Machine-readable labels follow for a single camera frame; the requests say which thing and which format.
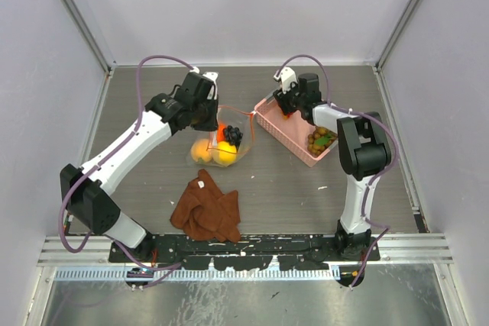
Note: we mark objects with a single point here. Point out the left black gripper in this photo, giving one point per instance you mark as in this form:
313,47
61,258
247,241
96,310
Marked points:
211,124

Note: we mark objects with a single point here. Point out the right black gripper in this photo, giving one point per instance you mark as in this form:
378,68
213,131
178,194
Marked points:
281,99

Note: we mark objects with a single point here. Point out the brown longan bunch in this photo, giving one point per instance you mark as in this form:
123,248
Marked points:
320,140

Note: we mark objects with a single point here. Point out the dark grape bunch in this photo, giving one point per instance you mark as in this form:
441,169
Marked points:
233,136

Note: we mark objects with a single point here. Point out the orange peach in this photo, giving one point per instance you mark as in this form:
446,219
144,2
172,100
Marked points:
200,152

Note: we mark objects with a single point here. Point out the clear zip top bag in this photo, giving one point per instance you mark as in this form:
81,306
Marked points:
230,116

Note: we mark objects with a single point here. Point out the yellow apple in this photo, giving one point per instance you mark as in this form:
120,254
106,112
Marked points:
225,154

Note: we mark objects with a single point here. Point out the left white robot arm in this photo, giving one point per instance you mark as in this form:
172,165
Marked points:
87,190

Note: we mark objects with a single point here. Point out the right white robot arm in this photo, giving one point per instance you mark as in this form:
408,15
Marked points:
363,149

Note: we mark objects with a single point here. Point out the pink plastic basket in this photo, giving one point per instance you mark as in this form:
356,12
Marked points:
292,132

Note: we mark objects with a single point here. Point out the brown cloth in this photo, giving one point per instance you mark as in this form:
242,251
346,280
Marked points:
204,212

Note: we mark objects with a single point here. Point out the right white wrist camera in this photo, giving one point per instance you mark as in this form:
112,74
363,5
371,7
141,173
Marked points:
207,83

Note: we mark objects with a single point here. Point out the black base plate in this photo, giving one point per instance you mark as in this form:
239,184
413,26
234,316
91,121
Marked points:
292,251

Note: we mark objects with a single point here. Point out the grey slotted cable duct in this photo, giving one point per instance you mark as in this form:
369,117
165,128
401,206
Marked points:
122,273

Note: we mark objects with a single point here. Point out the aluminium frame rail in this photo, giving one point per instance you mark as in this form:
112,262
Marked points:
390,249

